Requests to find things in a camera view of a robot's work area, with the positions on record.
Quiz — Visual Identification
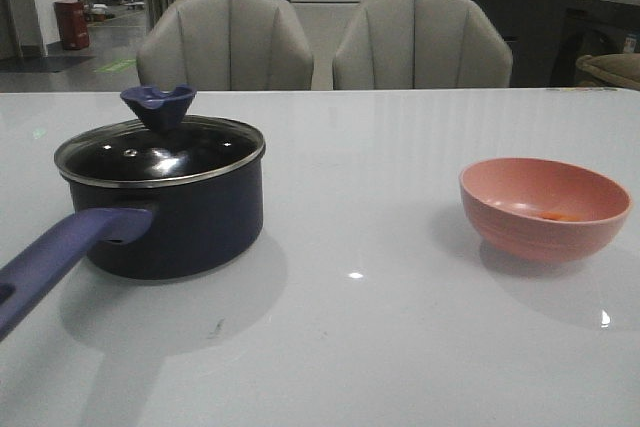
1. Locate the dark blue saucepan purple handle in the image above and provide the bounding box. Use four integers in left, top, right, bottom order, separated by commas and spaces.
1, 154, 264, 334

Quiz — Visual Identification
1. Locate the dark washing machine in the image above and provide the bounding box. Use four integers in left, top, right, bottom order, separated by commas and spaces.
550, 0, 639, 87

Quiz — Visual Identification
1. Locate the glass lid blue knob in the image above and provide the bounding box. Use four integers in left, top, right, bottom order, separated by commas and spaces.
54, 84, 266, 189

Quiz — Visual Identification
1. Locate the grey upholstered chair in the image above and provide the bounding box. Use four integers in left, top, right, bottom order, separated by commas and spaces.
332, 0, 513, 90
136, 0, 314, 91

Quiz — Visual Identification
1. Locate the beige cushion sofa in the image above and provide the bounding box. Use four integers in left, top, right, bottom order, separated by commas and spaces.
575, 53, 639, 91

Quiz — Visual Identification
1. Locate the red trash bin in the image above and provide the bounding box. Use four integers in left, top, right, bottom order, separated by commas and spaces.
54, 0, 90, 50

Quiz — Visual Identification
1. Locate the right grey upholstered chair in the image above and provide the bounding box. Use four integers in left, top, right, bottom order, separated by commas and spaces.
332, 0, 513, 90

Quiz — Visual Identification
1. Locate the pink bowl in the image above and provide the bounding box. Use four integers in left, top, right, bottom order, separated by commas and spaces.
459, 157, 632, 263

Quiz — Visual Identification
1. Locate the left grey upholstered chair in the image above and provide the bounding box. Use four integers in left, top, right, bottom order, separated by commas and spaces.
136, 0, 314, 91

